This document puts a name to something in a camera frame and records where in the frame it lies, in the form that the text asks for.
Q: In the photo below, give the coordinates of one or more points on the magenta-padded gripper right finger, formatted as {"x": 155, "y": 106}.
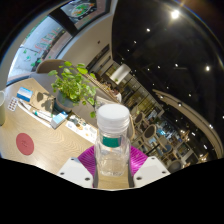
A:
{"x": 150, "y": 170}

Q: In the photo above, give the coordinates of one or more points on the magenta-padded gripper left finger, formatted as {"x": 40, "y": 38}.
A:
{"x": 75, "y": 170}

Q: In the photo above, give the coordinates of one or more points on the clear plastic water bottle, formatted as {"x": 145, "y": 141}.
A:
{"x": 112, "y": 133}

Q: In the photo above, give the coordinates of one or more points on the group of dining chairs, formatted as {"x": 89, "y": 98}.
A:
{"x": 150, "y": 131}

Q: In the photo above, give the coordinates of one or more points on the white printed pamphlet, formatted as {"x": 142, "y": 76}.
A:
{"x": 83, "y": 130}

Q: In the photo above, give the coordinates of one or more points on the light blue tissue box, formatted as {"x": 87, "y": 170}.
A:
{"x": 59, "y": 120}

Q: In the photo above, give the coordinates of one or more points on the flat round red coaster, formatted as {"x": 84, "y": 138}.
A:
{"x": 25, "y": 144}

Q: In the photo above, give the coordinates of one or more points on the white tube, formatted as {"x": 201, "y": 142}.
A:
{"x": 38, "y": 114}

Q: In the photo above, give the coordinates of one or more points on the person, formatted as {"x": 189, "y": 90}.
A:
{"x": 117, "y": 96}

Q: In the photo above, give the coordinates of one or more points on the potted green leafy plant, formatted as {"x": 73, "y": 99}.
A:
{"x": 71, "y": 86}

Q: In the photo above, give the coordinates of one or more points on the pill blister pack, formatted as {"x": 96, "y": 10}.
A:
{"x": 12, "y": 104}

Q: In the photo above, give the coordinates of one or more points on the small blue white box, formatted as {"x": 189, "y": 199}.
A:
{"x": 25, "y": 94}

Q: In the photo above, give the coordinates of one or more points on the white round pillar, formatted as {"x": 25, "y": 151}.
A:
{"x": 120, "y": 73}

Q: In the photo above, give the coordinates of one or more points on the beige round-backed chair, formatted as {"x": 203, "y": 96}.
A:
{"x": 50, "y": 66}

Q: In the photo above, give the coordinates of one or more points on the group of ceiling lights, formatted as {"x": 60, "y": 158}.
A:
{"x": 174, "y": 14}

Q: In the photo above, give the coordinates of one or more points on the framed food poster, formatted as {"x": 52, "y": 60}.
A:
{"x": 83, "y": 10}

